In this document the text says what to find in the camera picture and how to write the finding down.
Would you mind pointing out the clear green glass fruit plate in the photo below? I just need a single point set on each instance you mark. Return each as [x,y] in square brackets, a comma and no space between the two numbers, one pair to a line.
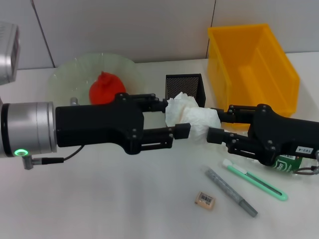
[69,74]

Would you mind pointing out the mint green utility knife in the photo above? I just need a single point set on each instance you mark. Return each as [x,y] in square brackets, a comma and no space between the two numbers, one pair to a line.
[259,183]

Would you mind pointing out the silver round connector stub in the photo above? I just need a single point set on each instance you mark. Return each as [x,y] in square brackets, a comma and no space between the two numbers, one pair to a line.
[74,101]

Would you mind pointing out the white paper ball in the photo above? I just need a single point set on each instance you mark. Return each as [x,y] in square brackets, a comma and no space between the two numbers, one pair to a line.
[197,119]

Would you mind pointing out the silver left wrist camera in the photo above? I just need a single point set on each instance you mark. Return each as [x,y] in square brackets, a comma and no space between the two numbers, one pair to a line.
[8,57]

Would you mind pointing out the black mesh pen holder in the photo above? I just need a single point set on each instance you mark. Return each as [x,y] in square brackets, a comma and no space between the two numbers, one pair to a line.
[184,84]

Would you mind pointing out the yellow plastic bin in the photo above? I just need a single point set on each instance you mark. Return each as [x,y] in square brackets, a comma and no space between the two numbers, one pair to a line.
[249,62]

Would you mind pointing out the beige eraser with barcode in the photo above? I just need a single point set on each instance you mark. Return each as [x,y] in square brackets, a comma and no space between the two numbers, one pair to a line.
[205,200]

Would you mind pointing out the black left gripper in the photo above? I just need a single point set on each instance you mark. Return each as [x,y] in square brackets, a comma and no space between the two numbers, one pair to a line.
[99,124]

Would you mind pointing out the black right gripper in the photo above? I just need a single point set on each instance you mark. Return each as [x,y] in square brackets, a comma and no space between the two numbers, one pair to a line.
[281,134]

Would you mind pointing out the grey glitter pen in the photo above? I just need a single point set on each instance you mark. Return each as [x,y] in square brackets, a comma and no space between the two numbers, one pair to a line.
[224,188]

